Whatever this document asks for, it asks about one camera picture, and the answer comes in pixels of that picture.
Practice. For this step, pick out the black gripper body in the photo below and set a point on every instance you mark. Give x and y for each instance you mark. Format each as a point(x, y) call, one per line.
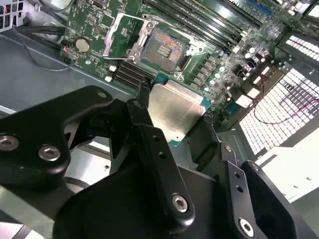
point(112, 211)

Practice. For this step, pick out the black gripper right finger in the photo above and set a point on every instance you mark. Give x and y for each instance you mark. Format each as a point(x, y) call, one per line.
point(261, 199)

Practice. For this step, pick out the silver CPU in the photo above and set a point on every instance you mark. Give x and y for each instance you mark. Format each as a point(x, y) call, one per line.
point(174, 107)

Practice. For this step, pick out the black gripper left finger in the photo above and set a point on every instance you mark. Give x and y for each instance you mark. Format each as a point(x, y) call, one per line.
point(37, 124)

